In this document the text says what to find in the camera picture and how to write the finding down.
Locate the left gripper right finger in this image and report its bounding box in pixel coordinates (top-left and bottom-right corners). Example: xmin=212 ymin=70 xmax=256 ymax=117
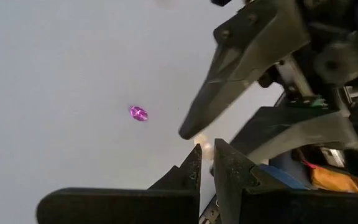
xmin=213 ymin=139 xmax=358 ymax=224

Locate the blue bag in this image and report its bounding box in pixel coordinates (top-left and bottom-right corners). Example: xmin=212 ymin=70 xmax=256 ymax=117
xmin=258 ymin=151 xmax=310 ymax=190

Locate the purple plastic witch hat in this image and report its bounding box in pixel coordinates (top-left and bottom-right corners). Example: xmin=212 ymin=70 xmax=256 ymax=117
xmin=129 ymin=105 xmax=149 ymax=123

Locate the orange bag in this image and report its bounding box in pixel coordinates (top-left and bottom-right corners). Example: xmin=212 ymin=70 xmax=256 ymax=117
xmin=301 ymin=158 xmax=358 ymax=194

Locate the blue table mat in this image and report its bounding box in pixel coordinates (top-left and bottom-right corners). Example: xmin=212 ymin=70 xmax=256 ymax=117
xmin=0 ymin=0 xmax=285 ymax=224

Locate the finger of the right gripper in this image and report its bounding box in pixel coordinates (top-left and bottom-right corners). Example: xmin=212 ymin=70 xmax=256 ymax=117
xmin=180 ymin=0 xmax=310 ymax=139
xmin=230 ymin=107 xmax=358 ymax=162

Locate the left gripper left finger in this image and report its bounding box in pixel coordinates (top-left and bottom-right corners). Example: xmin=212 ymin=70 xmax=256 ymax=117
xmin=35 ymin=144 xmax=203 ymax=224

